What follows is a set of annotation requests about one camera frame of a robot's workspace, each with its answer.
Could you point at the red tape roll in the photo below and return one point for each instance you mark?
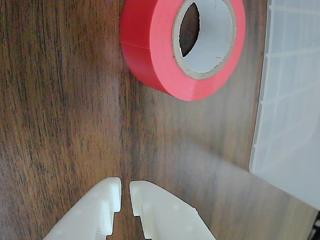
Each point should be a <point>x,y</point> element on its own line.
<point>160,47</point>

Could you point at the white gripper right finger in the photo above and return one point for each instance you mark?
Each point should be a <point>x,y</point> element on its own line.
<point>165,212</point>

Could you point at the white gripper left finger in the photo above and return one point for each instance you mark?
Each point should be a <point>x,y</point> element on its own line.
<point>85,215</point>

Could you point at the translucent plastic box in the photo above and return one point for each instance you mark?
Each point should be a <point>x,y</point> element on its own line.
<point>287,100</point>

